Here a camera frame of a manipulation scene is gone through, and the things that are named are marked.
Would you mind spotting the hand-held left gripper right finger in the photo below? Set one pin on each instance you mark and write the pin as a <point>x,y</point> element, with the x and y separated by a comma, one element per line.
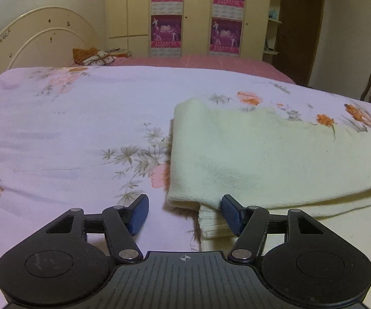
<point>232,214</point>

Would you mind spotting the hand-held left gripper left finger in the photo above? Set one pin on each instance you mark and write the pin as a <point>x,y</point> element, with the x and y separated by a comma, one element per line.
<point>139,215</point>

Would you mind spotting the pale green towel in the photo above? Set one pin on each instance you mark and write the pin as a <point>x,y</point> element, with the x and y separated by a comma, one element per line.
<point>269,154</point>

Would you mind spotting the floral lilac bedsheet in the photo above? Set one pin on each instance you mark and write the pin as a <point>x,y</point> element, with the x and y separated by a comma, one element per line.
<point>69,135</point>

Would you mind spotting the pink bed cover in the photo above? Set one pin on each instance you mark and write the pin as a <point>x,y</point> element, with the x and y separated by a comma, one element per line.
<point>204,61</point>

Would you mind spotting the orange patterned pillows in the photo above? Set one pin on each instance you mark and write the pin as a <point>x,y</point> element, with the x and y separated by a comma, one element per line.
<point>100,59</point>

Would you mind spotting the stack of books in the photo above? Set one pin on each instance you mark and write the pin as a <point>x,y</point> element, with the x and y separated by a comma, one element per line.
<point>121,52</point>

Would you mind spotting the orange pillow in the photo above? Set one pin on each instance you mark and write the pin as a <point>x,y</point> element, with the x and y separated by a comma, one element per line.
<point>80,55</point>

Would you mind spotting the cream corner shelf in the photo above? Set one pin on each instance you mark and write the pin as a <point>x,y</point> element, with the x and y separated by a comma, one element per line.
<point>273,25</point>

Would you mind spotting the cream wardrobe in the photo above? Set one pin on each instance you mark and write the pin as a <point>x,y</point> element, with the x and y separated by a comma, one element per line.
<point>195,22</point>

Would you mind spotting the brown wooden door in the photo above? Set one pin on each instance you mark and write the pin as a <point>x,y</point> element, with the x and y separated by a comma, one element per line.
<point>301,29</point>

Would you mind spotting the cream floral headboard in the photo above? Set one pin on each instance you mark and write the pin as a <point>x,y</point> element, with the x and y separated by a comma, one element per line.
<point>37,35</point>

